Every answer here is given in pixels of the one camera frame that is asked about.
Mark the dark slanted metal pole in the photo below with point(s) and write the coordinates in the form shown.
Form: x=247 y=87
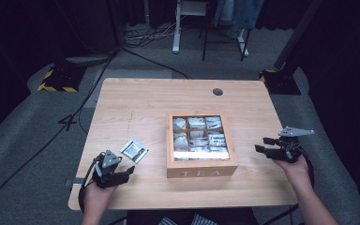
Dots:
x=296 y=34

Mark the grey tape strip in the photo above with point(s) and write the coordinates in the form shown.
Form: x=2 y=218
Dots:
x=75 y=181

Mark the pile of tea bag packets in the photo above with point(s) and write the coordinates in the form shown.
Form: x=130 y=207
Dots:
x=198 y=137

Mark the person's striped clothing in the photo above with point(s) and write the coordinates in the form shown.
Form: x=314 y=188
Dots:
x=193 y=220

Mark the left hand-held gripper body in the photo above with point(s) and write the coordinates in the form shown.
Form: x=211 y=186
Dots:
x=106 y=170

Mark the white desk leg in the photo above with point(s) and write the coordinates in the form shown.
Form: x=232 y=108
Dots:
x=176 y=31

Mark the person's right hand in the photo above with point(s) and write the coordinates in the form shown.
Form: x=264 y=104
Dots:
x=295 y=170

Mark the black yellow striped stand base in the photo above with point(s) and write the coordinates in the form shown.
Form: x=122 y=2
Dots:
x=61 y=79
x=279 y=82

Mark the wooden tea box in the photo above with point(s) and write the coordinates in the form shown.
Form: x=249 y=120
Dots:
x=200 y=171

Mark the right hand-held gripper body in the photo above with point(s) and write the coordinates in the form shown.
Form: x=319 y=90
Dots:
x=289 y=146

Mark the blue hanging jeans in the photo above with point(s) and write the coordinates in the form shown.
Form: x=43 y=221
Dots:
x=240 y=15

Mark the white tea bag packet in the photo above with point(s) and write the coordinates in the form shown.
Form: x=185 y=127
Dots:
x=134 y=151

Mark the round grey table grommet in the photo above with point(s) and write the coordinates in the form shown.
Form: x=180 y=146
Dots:
x=217 y=92

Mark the black metal chair frame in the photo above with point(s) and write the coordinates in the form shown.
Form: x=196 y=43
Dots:
x=225 y=40

